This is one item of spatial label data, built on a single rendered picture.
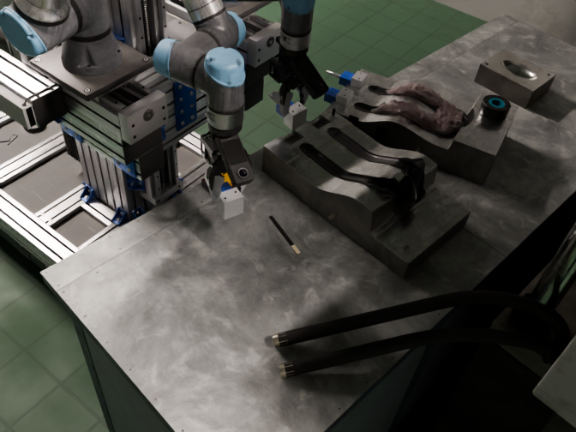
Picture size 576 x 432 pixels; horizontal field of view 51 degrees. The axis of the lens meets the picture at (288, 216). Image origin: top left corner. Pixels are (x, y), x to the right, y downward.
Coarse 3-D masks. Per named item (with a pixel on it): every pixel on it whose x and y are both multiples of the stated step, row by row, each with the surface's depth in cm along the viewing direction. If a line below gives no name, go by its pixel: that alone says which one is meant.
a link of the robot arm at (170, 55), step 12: (192, 36) 121; (204, 36) 122; (156, 48) 119; (168, 48) 118; (180, 48) 118; (192, 48) 118; (204, 48) 120; (156, 60) 119; (168, 60) 118; (180, 60) 117; (192, 60) 116; (168, 72) 119; (180, 72) 117; (192, 72) 116; (192, 84) 118
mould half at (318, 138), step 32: (352, 128) 169; (288, 160) 157; (352, 160) 160; (320, 192) 152; (352, 192) 146; (352, 224) 149; (384, 224) 148; (416, 224) 149; (448, 224) 150; (384, 256) 146; (416, 256) 142
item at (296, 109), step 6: (270, 96) 169; (276, 102) 168; (276, 108) 166; (294, 108) 162; (300, 108) 163; (306, 108) 163; (288, 114) 162; (294, 114) 161; (300, 114) 162; (306, 114) 164; (288, 120) 164; (294, 120) 162; (300, 120) 164; (288, 126) 165; (294, 126) 164
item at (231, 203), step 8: (224, 184) 141; (224, 192) 138; (232, 192) 138; (240, 192) 138; (224, 200) 136; (232, 200) 136; (240, 200) 137; (224, 208) 137; (232, 208) 138; (240, 208) 140; (224, 216) 138; (232, 216) 140
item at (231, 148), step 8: (232, 136) 125; (224, 144) 124; (232, 144) 125; (240, 144) 126; (224, 152) 124; (232, 152) 124; (240, 152) 125; (224, 160) 125; (232, 160) 124; (240, 160) 125; (248, 160) 125; (232, 168) 123; (240, 168) 124; (248, 168) 125; (232, 176) 123; (240, 176) 123; (248, 176) 124; (232, 184) 125; (240, 184) 124
